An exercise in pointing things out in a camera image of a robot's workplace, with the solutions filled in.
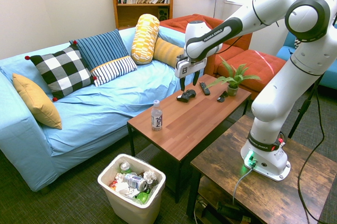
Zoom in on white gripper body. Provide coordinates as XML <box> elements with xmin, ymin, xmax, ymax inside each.
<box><xmin>174</xmin><ymin>58</ymin><xmax>208</xmax><ymax>79</ymax></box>

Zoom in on clear plastic water bottle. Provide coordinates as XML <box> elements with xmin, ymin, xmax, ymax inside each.
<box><xmin>151</xmin><ymin>99</ymin><xmax>163</xmax><ymax>132</ymax></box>

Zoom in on white trash bin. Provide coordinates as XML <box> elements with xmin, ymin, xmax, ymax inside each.
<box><xmin>97</xmin><ymin>153</ymin><xmax>167</xmax><ymax>224</ymax></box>

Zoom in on black game controller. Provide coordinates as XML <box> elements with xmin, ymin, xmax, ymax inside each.
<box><xmin>176</xmin><ymin>89</ymin><xmax>197</xmax><ymax>103</ymax></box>

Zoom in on black TV remote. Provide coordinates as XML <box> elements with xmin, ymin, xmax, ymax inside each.
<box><xmin>199</xmin><ymin>82</ymin><xmax>211</xmax><ymax>96</ymax></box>

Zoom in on yellow striped pillow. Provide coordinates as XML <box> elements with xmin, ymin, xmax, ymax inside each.
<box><xmin>152</xmin><ymin>37</ymin><xmax>185</xmax><ymax>69</ymax></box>

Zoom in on black sunglasses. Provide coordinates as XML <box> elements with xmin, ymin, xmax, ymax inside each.
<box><xmin>216</xmin><ymin>91</ymin><xmax>229</xmax><ymax>103</ymax></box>

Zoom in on potted green fern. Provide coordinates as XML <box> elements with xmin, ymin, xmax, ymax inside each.
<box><xmin>204</xmin><ymin>55</ymin><xmax>262</xmax><ymax>97</ymax></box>

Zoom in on wooden coffee table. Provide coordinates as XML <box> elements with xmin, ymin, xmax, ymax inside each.
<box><xmin>127</xmin><ymin>73</ymin><xmax>253</xmax><ymax>203</ymax></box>

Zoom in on orange armchair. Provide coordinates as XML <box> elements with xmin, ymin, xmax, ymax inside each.
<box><xmin>159</xmin><ymin>14</ymin><xmax>253</xmax><ymax>77</ymax></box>

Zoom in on yellow white patterned bolster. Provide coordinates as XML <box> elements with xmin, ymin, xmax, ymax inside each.
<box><xmin>130</xmin><ymin>13</ymin><xmax>161</xmax><ymax>65</ymax></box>

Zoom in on small black speaker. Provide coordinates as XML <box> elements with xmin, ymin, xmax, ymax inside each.
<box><xmin>157</xmin><ymin>7</ymin><xmax>170</xmax><ymax>21</ymax></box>

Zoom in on orange ottoman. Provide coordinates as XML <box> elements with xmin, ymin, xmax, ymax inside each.
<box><xmin>213</xmin><ymin>49</ymin><xmax>287</xmax><ymax>101</ymax></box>

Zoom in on light blue sofa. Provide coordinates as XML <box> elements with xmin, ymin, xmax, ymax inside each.
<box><xmin>0</xmin><ymin>27</ymin><xmax>205</xmax><ymax>192</ymax></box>

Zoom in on rustic dark wood table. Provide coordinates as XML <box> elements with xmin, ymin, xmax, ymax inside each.
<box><xmin>185</xmin><ymin>114</ymin><xmax>337</xmax><ymax>224</ymax></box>

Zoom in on blue striped pillow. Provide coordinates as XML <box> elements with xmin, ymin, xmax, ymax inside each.
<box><xmin>69</xmin><ymin>28</ymin><xmax>138</xmax><ymax>87</ymax></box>

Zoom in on blue chair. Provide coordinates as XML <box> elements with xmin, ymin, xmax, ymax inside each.
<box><xmin>276</xmin><ymin>22</ymin><xmax>337</xmax><ymax>90</ymax></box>

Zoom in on crumpled white paper ball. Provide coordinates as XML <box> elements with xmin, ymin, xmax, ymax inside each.
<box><xmin>143</xmin><ymin>170</ymin><xmax>158</xmax><ymax>184</ymax></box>

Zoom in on crushed white blue can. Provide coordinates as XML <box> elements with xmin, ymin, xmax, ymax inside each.
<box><xmin>123</xmin><ymin>172</ymin><xmax>148</xmax><ymax>192</ymax></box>

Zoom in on white tissue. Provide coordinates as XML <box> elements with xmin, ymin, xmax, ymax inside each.
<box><xmin>115</xmin><ymin>181</ymin><xmax>138</xmax><ymax>197</ymax></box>

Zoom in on red snack wrapper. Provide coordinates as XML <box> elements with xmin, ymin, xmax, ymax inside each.
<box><xmin>108</xmin><ymin>172</ymin><xmax>124</xmax><ymax>190</ymax></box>

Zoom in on black white checkered pillow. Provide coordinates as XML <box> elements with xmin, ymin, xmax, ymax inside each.
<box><xmin>25</xmin><ymin>40</ymin><xmax>97</xmax><ymax>102</ymax></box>

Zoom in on green plastic wrapper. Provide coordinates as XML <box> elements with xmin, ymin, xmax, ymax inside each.
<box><xmin>136</xmin><ymin>191</ymin><xmax>151</xmax><ymax>205</ymax></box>

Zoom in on mustard yellow pillow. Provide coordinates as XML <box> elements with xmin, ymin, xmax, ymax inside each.
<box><xmin>12</xmin><ymin>73</ymin><xmax>63</xmax><ymax>130</ymax></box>

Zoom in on black camera tripod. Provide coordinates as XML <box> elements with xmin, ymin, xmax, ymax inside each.
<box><xmin>288</xmin><ymin>76</ymin><xmax>325</xmax><ymax>139</ymax></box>

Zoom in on grey base cable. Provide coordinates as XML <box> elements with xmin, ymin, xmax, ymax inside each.
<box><xmin>232</xmin><ymin>164</ymin><xmax>257</xmax><ymax>205</ymax></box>

